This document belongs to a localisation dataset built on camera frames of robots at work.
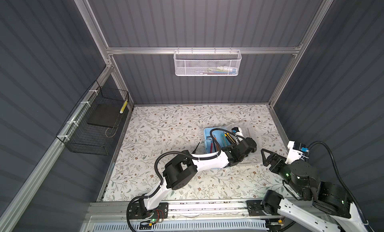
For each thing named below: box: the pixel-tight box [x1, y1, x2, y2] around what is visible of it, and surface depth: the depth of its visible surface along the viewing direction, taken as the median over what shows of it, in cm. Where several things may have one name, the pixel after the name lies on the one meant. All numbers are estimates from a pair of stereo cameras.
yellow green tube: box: [119, 99, 128, 114], surface depth 83 cm
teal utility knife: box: [221, 134, 228, 148], surface depth 93 cm
